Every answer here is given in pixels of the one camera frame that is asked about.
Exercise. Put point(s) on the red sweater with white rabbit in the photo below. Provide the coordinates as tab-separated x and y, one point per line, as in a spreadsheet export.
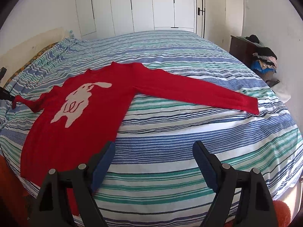
78	118

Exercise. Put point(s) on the orange floral bed sheet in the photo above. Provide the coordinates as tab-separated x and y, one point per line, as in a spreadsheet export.
39	54

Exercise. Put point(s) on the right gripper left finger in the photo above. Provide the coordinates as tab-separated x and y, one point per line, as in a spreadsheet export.
52	206

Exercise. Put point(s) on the blue green striped bedspread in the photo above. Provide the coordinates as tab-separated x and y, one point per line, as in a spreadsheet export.
154	179

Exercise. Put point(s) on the cream padded headboard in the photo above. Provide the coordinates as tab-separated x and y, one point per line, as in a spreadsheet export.
19	55

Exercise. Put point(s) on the dark wooden nightstand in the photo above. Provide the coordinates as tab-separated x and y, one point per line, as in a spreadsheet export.
242	50

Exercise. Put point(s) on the white pillow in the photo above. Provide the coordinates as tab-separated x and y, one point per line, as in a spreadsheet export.
281	92

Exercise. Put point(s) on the white door with black handle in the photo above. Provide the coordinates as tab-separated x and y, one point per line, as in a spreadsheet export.
200	18

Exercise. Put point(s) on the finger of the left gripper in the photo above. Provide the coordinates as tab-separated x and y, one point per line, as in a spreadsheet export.
5	95

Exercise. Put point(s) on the white built-in wardrobe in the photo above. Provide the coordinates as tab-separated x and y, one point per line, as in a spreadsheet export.
100	19

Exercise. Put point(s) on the pile of assorted clothes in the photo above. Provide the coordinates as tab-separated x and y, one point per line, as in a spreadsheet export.
264	61

